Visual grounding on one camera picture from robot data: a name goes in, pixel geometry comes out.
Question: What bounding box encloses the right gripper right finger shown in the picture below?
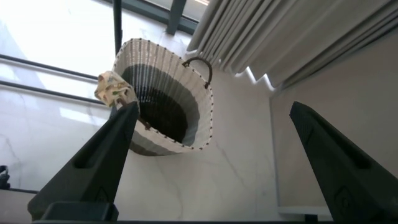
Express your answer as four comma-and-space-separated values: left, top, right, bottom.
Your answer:
289, 100, 398, 223

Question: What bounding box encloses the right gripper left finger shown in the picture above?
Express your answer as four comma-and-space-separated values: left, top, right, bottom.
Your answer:
27, 100, 140, 223

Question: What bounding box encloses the white laundry basket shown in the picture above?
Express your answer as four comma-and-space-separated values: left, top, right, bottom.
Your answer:
111, 37, 215, 157

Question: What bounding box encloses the black clothes rack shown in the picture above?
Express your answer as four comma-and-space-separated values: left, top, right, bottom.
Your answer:
0, 0, 123, 119

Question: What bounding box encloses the cream printed garment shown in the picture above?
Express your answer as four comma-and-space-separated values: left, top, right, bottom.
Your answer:
93, 70, 139, 110

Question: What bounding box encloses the beige curtain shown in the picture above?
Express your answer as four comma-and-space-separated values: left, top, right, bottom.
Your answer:
186, 0, 398, 91

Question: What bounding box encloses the window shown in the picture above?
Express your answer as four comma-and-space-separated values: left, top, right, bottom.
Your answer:
102, 0, 210, 35

